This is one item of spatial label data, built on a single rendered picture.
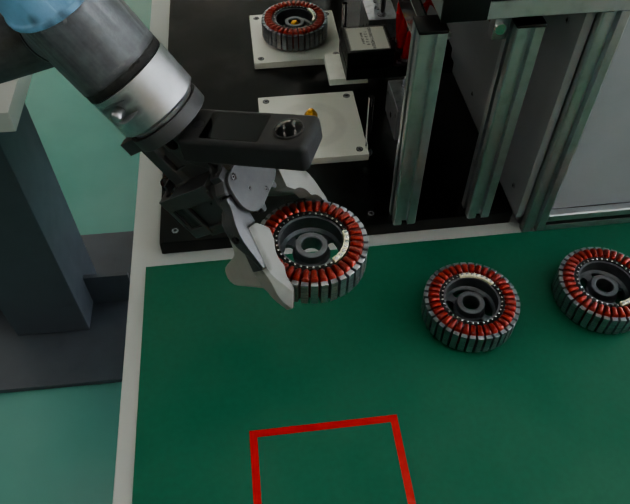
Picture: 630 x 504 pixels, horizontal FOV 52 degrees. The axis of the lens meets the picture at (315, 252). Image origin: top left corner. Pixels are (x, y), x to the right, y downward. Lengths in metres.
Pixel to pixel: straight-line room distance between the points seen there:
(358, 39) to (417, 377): 0.45
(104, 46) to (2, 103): 0.68
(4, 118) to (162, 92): 0.67
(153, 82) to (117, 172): 1.61
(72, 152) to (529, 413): 1.79
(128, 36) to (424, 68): 0.31
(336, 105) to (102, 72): 0.55
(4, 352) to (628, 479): 1.44
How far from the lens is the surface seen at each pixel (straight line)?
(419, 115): 0.75
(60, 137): 2.33
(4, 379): 1.75
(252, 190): 0.58
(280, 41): 1.13
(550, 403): 0.78
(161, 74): 0.54
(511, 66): 0.74
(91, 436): 1.62
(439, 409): 0.74
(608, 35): 0.75
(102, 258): 1.89
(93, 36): 0.53
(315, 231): 0.67
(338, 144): 0.95
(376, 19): 1.15
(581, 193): 0.92
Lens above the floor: 1.40
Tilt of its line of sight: 50 degrees down
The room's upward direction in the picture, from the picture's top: straight up
